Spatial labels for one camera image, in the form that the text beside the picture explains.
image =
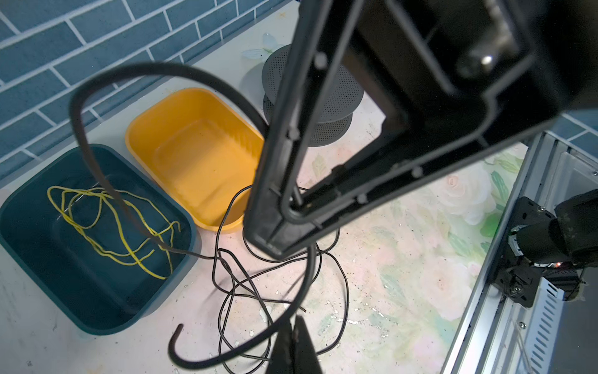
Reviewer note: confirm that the yellow plastic bin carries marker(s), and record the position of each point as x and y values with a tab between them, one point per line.
201	152

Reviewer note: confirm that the dark grey perforated spool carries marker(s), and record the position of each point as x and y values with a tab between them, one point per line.
337	113

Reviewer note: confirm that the aluminium front rail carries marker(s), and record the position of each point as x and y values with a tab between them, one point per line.
545	245

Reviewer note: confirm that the dark teal plastic bin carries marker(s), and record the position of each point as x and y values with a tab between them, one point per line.
103	266

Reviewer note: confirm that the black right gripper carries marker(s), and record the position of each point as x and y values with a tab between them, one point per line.
455	80

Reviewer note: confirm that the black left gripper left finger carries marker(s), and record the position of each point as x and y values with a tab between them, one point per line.
282	358

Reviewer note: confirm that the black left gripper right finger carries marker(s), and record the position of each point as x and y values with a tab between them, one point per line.
305	359

